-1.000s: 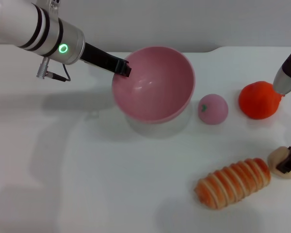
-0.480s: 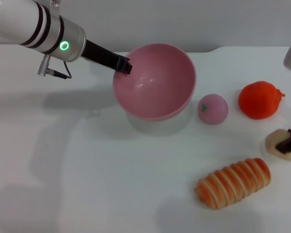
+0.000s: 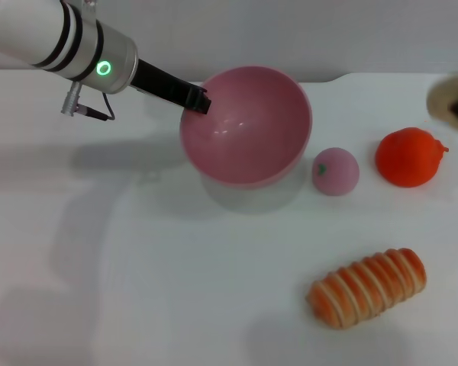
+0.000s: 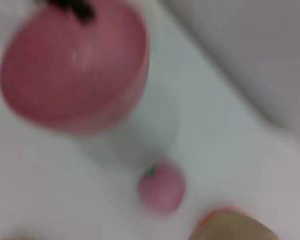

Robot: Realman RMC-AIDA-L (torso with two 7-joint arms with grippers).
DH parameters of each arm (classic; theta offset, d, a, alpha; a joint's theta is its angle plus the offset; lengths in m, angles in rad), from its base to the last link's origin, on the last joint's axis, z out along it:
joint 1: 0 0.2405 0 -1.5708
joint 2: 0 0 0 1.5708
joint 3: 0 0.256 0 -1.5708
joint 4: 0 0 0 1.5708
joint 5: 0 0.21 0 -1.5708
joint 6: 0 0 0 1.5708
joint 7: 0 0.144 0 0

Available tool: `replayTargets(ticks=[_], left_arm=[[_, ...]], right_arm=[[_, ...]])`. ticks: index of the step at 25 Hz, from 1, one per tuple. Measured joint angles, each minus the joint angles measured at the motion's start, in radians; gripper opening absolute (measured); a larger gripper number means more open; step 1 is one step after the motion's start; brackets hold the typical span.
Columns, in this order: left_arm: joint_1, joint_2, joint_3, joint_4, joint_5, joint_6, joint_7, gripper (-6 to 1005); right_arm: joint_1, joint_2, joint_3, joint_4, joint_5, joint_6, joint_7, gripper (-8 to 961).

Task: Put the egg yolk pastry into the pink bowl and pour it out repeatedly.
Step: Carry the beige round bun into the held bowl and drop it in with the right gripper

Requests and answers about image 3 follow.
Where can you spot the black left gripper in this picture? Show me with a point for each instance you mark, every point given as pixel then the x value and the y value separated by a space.
pixel 160 84

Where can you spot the beige potato toy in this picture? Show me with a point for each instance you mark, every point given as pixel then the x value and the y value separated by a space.
pixel 440 97

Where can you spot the pink plastic bowl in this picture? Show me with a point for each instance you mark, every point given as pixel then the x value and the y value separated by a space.
pixel 252 133

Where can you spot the orange striped bread loaf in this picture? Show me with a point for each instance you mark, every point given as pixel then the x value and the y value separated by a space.
pixel 366 286

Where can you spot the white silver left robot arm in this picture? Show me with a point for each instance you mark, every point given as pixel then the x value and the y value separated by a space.
pixel 34 34

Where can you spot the red round toy fruit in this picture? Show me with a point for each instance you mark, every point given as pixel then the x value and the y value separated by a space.
pixel 406 158

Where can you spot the pink bun with green mark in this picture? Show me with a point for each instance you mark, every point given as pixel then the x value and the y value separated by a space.
pixel 337 173

